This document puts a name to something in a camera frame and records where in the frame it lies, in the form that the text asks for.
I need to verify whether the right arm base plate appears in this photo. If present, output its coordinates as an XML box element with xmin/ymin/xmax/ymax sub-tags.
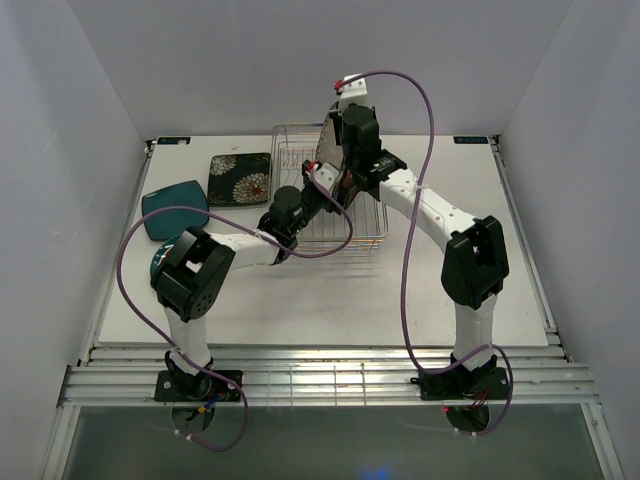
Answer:
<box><xmin>410</xmin><ymin>367</ymin><xmax>511</xmax><ymax>401</ymax></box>

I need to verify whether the white plate green rim left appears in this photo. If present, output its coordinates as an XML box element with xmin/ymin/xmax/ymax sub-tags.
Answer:
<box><xmin>149</xmin><ymin>235</ymin><xmax>180</xmax><ymax>280</ymax></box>

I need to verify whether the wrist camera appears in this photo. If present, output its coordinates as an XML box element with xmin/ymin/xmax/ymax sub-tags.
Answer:
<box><xmin>308</xmin><ymin>162</ymin><xmax>340</xmax><ymax>194</ymax></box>
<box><xmin>334</xmin><ymin>74</ymin><xmax>368</xmax><ymax>112</ymax></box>

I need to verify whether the cream flower square plate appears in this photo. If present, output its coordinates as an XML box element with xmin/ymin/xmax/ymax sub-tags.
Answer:
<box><xmin>336</xmin><ymin>169</ymin><xmax>367</xmax><ymax>210</ymax></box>

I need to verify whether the blue table label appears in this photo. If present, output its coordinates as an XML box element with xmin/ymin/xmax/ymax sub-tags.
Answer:
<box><xmin>453</xmin><ymin>136</ymin><xmax>489</xmax><ymax>145</ymax></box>
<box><xmin>156</xmin><ymin>136</ymin><xmax>191</xmax><ymax>146</ymax></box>

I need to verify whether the teal square plate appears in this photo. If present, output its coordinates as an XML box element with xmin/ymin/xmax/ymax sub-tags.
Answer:
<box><xmin>141</xmin><ymin>180</ymin><xmax>209</xmax><ymax>242</ymax></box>

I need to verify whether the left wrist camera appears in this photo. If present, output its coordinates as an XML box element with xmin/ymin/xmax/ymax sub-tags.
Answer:
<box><xmin>308</xmin><ymin>162</ymin><xmax>340</xmax><ymax>194</ymax></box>

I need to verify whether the black floral square plate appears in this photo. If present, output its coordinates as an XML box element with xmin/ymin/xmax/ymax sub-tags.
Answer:
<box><xmin>207</xmin><ymin>152</ymin><xmax>271</xmax><ymax>208</ymax></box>

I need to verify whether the large speckled round plate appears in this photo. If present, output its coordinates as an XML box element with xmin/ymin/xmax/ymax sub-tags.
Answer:
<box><xmin>315</xmin><ymin>102</ymin><xmax>346</xmax><ymax>173</ymax></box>

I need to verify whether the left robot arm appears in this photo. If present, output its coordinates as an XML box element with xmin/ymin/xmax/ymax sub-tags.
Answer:
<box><xmin>151</xmin><ymin>163</ymin><xmax>340</xmax><ymax>400</ymax></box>

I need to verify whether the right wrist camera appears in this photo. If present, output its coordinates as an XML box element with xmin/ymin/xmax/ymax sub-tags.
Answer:
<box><xmin>334</xmin><ymin>74</ymin><xmax>368</xmax><ymax>112</ymax></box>

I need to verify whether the wire dish rack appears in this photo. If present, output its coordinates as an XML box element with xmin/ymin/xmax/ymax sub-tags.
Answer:
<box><xmin>271</xmin><ymin>123</ymin><xmax>389</xmax><ymax>254</ymax></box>

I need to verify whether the left blue table label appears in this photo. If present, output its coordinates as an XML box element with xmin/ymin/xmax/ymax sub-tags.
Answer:
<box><xmin>156</xmin><ymin>136</ymin><xmax>191</xmax><ymax>146</ymax></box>

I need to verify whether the right blue table label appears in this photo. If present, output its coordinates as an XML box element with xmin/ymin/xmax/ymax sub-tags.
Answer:
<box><xmin>453</xmin><ymin>136</ymin><xmax>489</xmax><ymax>145</ymax></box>

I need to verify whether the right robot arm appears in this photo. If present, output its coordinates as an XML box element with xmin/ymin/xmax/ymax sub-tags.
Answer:
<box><xmin>334</xmin><ymin>104</ymin><xmax>513</xmax><ymax>402</ymax></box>

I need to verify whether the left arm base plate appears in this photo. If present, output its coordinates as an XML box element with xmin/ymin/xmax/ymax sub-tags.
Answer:
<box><xmin>153</xmin><ymin>370</ymin><xmax>243</xmax><ymax>403</ymax></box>

